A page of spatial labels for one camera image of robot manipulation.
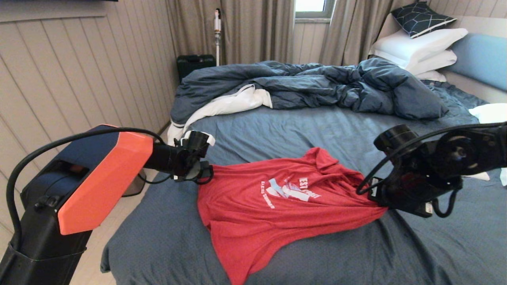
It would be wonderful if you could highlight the red printed t-shirt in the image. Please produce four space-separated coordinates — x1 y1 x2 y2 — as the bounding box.
197 147 389 285

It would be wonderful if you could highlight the beige trash bin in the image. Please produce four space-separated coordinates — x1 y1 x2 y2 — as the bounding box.
124 174 146 197

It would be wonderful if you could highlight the blue-grey bed sheet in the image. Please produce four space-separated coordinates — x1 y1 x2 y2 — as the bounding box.
100 81 507 285

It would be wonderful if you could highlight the dark green suitcase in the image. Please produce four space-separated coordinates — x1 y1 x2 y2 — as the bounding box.
176 55 217 84

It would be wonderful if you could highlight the dark blue crumpled duvet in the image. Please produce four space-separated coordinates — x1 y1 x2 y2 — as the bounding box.
167 57 450 153

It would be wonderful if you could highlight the large white pillow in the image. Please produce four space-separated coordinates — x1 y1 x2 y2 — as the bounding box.
368 28 469 72

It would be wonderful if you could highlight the white stick vacuum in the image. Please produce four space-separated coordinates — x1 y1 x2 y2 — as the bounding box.
213 9 222 67

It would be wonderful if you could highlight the blue headboard cushion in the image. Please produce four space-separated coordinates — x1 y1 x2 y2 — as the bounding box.
447 33 507 93

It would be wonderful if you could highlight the beige curtain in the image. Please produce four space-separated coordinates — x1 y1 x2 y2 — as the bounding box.
319 0 417 67
166 0 296 66

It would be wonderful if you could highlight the dark geometric patterned cushion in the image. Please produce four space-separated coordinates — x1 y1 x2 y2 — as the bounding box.
391 2 457 39

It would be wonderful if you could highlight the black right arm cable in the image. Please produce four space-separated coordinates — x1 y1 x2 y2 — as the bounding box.
356 122 507 218

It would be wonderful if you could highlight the window with grey frame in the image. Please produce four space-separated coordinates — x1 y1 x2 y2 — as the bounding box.
294 0 335 20

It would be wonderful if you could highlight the black wall screen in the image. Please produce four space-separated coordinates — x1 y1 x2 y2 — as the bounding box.
16 0 118 3

